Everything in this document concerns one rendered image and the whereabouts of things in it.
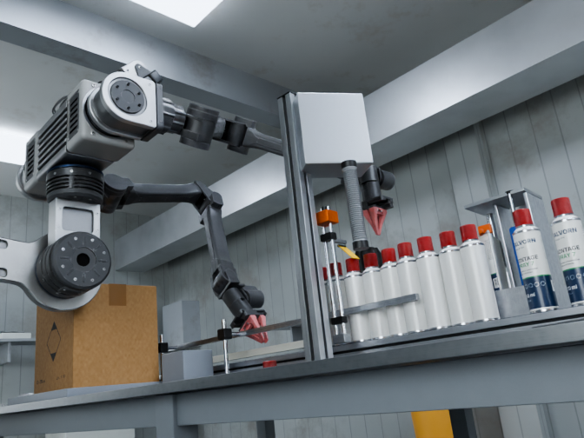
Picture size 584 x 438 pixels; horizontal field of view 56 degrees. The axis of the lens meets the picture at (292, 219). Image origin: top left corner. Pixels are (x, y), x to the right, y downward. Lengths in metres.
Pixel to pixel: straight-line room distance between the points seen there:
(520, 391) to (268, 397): 0.42
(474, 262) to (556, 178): 3.59
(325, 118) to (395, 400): 0.75
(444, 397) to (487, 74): 3.60
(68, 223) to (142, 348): 0.41
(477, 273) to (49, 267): 0.94
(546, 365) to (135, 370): 1.14
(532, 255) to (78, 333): 1.10
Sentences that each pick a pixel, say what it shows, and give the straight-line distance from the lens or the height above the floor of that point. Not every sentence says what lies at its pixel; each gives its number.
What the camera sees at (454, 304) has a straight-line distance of 1.20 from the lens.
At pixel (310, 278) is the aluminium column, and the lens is 1.23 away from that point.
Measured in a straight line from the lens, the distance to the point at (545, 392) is 0.71.
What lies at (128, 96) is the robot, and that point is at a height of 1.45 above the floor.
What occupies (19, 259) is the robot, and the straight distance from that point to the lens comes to 1.45.
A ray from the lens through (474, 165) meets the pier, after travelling 4.94.
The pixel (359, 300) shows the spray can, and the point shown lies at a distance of 1.33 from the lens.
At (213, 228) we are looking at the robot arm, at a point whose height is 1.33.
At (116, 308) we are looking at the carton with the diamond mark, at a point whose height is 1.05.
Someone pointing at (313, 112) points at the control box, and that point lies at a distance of 1.34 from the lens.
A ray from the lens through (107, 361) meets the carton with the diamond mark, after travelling 1.56.
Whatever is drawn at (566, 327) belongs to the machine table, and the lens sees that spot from 0.66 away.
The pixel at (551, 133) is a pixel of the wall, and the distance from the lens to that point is 4.84.
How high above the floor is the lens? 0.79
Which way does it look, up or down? 17 degrees up
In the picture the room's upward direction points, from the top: 6 degrees counter-clockwise
